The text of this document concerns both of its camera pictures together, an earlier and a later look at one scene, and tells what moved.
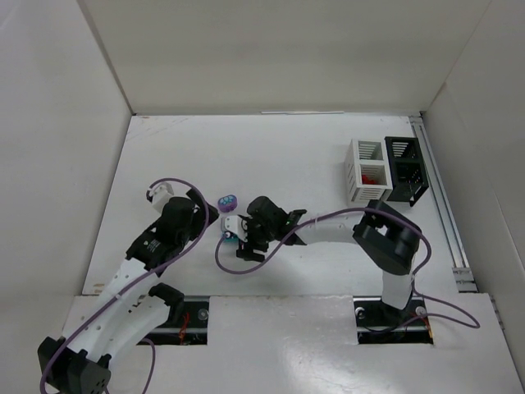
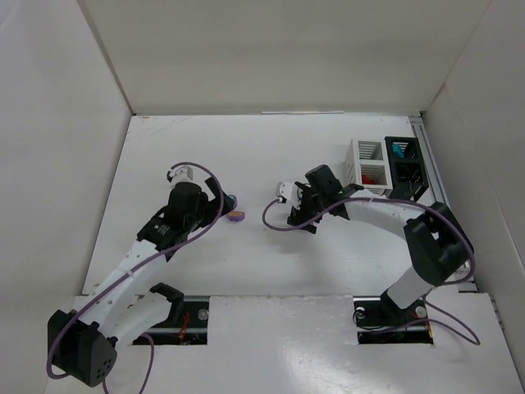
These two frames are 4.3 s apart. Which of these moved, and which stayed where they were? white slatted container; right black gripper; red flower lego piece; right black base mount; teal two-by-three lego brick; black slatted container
Moved: teal two-by-three lego brick; right black gripper
Stayed: black slatted container; red flower lego piece; right black base mount; white slatted container
